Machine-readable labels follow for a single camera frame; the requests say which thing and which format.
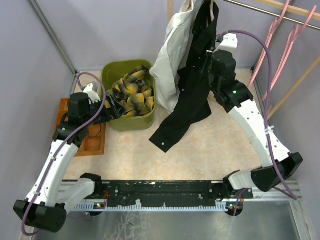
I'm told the pink hanger with plaid shirt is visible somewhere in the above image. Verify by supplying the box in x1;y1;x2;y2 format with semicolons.
248;0;290;89

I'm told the orange compartment tray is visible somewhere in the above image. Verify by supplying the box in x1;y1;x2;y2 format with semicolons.
55;98;106;157

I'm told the black garment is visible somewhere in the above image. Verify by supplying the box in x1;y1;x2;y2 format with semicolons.
149;0;219;153

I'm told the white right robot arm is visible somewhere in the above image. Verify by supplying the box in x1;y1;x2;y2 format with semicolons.
203;49;303;198

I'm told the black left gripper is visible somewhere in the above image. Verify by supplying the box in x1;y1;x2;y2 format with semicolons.
83;93;127;128

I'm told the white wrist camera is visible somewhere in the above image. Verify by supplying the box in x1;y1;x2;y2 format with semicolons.
82;82;101;104
215;33;238;54

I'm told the wooden rack frame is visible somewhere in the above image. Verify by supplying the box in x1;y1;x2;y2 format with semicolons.
167;0;320;121

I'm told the cream white hanging garment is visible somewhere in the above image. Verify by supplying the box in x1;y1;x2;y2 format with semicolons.
149;0;203;113

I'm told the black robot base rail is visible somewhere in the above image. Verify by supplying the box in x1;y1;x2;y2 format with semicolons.
85;180;240;208

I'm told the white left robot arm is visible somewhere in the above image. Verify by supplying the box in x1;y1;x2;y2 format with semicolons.
13;92;125;236

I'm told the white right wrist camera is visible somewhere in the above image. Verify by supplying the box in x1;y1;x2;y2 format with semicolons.
215;33;238;54

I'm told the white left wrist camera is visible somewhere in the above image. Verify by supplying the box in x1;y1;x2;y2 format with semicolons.
82;82;101;104

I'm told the beige wooden hanger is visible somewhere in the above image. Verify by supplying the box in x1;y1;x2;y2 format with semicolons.
209;0;215;22

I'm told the green plastic basket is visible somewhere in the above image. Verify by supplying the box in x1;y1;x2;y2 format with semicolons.
101;59;157;132

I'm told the metal hanging rod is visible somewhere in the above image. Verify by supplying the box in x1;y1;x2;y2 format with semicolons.
224;0;311;26

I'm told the yellow plaid shirt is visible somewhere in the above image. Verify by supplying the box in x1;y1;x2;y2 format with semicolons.
106;65;155;118

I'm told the pink plastic hanger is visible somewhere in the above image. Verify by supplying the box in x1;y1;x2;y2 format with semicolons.
270;5;318;90

